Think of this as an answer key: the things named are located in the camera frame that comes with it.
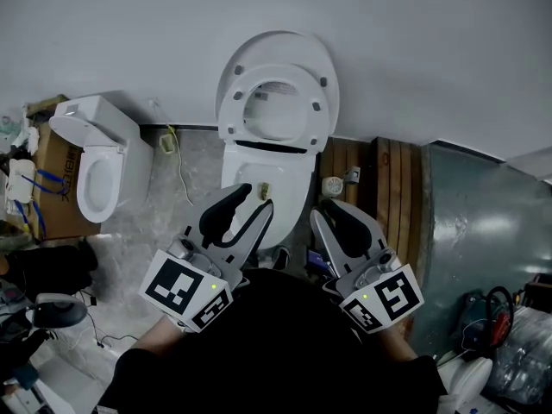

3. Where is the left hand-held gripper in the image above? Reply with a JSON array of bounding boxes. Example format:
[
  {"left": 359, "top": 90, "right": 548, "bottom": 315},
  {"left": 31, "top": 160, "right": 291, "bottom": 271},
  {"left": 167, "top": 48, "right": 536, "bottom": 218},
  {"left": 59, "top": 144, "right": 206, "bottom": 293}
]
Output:
[{"left": 137, "top": 182, "right": 276, "bottom": 334}]

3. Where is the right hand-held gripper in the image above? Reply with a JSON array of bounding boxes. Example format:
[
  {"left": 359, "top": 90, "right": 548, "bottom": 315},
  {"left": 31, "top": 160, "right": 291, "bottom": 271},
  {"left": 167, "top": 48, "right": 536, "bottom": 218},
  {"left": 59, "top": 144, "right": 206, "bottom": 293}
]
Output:
[{"left": 310, "top": 198, "right": 425, "bottom": 335}]

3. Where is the person's left forearm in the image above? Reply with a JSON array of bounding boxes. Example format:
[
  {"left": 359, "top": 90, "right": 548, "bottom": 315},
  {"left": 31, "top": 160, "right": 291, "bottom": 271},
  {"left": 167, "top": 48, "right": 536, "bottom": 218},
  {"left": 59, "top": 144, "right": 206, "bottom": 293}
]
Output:
[{"left": 136, "top": 315, "right": 195, "bottom": 360}]

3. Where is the person's right forearm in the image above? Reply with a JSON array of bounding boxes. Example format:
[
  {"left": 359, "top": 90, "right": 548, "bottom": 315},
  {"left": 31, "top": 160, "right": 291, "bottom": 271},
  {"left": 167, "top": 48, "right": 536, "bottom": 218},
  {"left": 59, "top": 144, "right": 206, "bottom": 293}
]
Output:
[{"left": 374, "top": 328, "right": 419, "bottom": 364}]

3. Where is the small white toilet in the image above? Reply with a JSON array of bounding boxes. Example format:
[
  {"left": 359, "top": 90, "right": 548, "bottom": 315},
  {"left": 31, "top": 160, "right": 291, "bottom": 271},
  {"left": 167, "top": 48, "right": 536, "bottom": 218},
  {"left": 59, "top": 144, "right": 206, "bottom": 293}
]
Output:
[{"left": 47, "top": 95, "right": 154, "bottom": 224}]

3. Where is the white toilet lid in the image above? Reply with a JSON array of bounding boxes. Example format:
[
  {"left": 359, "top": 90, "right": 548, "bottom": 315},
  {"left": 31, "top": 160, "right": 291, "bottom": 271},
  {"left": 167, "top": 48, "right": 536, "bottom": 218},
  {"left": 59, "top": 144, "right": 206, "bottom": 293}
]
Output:
[{"left": 214, "top": 30, "right": 341, "bottom": 140}]

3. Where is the person's black shoe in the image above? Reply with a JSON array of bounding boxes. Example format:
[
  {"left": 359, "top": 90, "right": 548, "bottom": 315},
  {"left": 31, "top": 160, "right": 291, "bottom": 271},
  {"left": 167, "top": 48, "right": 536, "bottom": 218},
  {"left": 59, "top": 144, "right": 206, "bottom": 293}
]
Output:
[{"left": 271, "top": 246, "right": 292, "bottom": 271}]

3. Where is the wooden slat platform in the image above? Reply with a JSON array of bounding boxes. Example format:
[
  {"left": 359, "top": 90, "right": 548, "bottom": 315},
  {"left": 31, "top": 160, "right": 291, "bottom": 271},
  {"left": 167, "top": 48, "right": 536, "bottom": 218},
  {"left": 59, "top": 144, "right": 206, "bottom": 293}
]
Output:
[{"left": 317, "top": 135, "right": 432, "bottom": 336}]

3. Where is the person's black shirt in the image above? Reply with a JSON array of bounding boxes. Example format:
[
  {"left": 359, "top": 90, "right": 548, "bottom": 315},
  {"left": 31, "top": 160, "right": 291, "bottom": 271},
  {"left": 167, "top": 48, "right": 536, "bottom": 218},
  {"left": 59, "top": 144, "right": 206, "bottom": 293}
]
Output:
[{"left": 97, "top": 269, "right": 449, "bottom": 414}]

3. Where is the teal metal platform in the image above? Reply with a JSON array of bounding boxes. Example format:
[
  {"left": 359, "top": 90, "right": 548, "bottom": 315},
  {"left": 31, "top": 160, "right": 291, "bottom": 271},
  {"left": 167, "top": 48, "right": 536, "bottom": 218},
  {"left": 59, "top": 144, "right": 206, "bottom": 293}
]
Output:
[{"left": 407, "top": 142, "right": 552, "bottom": 357}]

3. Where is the brown cardboard box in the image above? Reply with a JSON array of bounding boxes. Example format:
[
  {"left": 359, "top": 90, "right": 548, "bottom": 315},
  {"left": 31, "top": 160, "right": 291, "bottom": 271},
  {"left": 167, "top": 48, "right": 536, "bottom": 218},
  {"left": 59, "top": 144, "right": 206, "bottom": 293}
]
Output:
[{"left": 25, "top": 95, "right": 103, "bottom": 241}]

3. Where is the red black power tool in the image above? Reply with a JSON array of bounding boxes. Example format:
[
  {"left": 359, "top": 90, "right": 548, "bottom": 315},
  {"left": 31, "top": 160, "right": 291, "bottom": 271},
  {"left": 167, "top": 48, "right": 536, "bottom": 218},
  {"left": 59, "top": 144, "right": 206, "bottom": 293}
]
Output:
[{"left": 485, "top": 285, "right": 515, "bottom": 348}]

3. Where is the grey padded stool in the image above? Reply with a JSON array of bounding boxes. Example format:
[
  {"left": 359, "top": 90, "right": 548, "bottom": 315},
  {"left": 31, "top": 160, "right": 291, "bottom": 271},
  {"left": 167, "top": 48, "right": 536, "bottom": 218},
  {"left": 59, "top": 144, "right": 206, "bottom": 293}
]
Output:
[{"left": 33, "top": 293, "right": 89, "bottom": 329}]

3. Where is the clear plastic wrapped bundle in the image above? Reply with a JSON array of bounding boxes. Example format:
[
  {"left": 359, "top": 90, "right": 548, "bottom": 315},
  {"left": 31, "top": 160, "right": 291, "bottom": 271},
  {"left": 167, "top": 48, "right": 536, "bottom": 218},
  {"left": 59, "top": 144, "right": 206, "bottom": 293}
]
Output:
[{"left": 495, "top": 304, "right": 552, "bottom": 405}]

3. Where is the white plastic pouch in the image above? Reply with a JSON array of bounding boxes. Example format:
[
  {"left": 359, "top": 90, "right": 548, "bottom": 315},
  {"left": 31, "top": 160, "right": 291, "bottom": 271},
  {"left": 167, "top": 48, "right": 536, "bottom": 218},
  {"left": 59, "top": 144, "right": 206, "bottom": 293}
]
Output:
[{"left": 6, "top": 158, "right": 38, "bottom": 203}]

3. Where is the white crumpled paper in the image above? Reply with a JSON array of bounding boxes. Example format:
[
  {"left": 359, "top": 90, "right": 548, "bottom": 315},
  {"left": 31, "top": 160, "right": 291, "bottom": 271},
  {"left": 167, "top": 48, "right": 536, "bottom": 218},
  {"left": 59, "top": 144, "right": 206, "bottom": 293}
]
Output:
[{"left": 12, "top": 125, "right": 41, "bottom": 154}]

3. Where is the white cable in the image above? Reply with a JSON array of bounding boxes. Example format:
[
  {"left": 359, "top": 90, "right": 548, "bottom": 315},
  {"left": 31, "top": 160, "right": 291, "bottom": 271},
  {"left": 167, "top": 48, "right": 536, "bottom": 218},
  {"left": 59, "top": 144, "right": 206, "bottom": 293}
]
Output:
[{"left": 166, "top": 122, "right": 195, "bottom": 206}]

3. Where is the blue strap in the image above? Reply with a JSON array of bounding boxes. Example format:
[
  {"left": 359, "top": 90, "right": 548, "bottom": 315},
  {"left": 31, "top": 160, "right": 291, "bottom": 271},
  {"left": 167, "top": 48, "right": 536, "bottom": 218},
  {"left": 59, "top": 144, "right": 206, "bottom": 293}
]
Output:
[{"left": 15, "top": 168, "right": 68, "bottom": 241}]

